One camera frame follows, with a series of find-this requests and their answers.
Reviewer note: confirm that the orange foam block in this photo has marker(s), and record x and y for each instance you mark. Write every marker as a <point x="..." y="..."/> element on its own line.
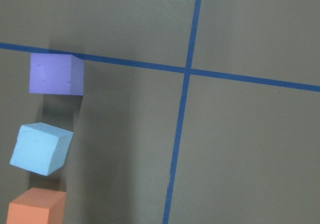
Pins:
<point x="37" y="206"/>

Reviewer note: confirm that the purple foam block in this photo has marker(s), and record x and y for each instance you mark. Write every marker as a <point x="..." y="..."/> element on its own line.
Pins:
<point x="57" y="74"/>

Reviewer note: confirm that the light blue foam block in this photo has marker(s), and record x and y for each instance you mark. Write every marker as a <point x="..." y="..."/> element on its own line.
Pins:
<point x="41" y="148"/>

